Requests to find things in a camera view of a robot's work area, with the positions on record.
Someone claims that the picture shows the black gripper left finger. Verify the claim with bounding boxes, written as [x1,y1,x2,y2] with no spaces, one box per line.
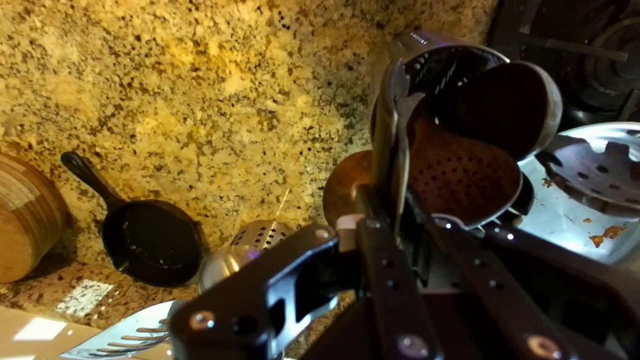
[168,188,447,360]

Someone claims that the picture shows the round wooden bowl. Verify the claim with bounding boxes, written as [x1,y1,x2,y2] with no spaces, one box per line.
[0,151,69,286]

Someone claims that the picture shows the stainless steel frying pan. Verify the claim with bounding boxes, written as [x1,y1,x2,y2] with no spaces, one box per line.
[516,119,640,267]

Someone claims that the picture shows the perforated steel utensil holder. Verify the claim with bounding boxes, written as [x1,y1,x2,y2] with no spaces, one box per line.
[369,28,537,231]

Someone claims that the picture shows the small steel utensil holder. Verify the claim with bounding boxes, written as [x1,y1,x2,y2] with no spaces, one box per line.
[199,217,296,296]

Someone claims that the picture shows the small black iron skillet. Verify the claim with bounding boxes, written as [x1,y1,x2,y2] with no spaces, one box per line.
[58,149,206,287]

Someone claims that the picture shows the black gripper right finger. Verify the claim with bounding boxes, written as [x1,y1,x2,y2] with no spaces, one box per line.
[416,207,640,360]

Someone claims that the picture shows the stainless steel stove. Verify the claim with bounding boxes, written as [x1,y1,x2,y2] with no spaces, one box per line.
[488,0,640,127]

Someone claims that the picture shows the slotted steel spatula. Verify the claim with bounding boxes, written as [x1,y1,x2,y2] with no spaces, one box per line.
[62,297,178,360]

